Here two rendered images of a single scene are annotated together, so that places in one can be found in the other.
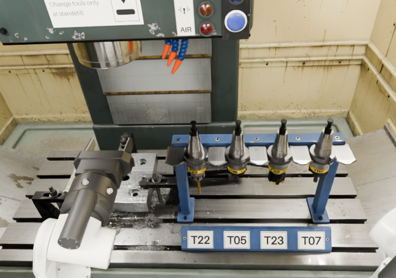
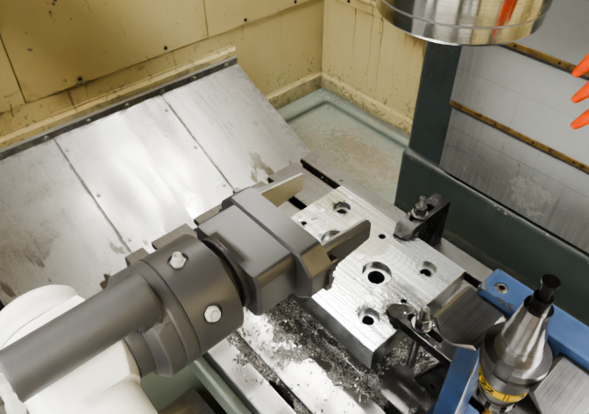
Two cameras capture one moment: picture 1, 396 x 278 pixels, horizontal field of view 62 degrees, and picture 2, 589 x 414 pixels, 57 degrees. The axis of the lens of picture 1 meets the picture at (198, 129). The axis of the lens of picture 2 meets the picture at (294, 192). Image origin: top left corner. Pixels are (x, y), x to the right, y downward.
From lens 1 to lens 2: 31 cm
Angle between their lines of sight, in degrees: 32
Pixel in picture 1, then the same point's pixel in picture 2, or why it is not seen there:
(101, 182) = (207, 285)
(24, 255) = not seen: hidden behind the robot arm
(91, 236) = (81, 393)
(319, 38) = not seen: outside the picture
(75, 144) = (374, 162)
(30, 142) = (319, 123)
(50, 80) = (396, 41)
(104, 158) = (270, 231)
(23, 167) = (277, 154)
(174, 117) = (561, 222)
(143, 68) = (554, 89)
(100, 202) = (166, 327)
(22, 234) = not seen: hidden behind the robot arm
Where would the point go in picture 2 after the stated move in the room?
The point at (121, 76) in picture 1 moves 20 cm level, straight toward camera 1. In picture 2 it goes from (499, 85) to (470, 140)
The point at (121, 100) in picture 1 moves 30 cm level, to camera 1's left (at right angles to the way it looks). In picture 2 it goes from (475, 131) to (360, 80)
